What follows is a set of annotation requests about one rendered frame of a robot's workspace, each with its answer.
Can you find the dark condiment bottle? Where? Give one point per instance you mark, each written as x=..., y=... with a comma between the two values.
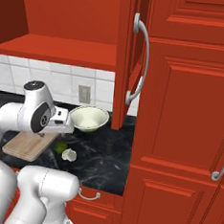
x=109, y=146

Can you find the grey wall outlet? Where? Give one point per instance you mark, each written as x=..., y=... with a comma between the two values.
x=84, y=94

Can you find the red open cabinet door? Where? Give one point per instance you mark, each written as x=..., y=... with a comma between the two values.
x=124, y=54

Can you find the wooden cutting board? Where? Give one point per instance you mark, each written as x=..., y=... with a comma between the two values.
x=27, y=145

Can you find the white garlic bulb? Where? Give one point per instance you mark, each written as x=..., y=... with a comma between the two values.
x=69, y=155

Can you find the pale green bowl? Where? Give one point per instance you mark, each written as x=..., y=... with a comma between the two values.
x=89, y=119

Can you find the red tall cabinet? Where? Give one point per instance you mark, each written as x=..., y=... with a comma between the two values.
x=187, y=117

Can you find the red drawer front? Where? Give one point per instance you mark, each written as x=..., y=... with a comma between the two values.
x=98, y=212

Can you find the green lime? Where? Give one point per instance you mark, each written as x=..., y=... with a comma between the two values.
x=60, y=147

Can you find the red wall cabinet with shelf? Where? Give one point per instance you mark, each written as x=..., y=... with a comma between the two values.
x=60, y=23

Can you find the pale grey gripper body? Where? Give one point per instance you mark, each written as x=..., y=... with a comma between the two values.
x=62, y=128

